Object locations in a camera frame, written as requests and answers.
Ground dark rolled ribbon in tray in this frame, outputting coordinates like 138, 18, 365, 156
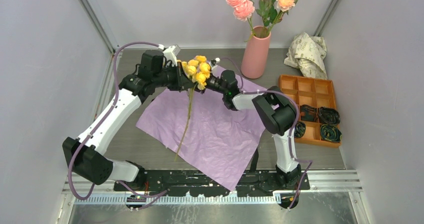
300, 104, 318, 122

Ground crumpled printed paper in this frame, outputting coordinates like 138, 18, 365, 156
283, 32, 328, 80

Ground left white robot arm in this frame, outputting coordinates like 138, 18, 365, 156
62, 45, 193, 191

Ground yellow flower bunch stems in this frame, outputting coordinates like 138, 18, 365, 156
174, 55, 211, 161

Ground dark green rolled ribbon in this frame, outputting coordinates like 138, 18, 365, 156
320, 124, 342, 143

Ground purple wrapping paper sheet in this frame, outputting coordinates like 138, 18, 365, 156
135, 66, 269, 192

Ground peach flower stem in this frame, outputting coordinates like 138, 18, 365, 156
268, 0, 306, 35

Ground white flower with leaves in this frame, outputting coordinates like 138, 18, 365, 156
256, 0, 283, 38

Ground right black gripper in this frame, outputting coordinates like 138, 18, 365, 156
189, 68, 227, 96

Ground pink flower stem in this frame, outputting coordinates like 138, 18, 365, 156
225, 0, 255, 33

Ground pink cylindrical vase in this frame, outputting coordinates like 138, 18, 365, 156
241, 26, 271, 79

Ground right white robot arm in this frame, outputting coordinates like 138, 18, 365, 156
206, 70, 302, 190

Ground black rolled ribbon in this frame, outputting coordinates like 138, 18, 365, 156
318, 106, 341, 126

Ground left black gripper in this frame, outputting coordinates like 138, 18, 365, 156
152, 61, 194, 91

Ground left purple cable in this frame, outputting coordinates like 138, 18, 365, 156
67, 41, 168, 211

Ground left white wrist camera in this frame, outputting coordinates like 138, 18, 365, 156
158, 44, 181, 67

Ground black ribbon with gold text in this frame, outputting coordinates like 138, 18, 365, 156
249, 148, 259, 172

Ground orange compartment tray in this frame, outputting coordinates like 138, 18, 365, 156
278, 74, 342, 148

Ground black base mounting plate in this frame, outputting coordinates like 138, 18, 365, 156
113, 169, 310, 208

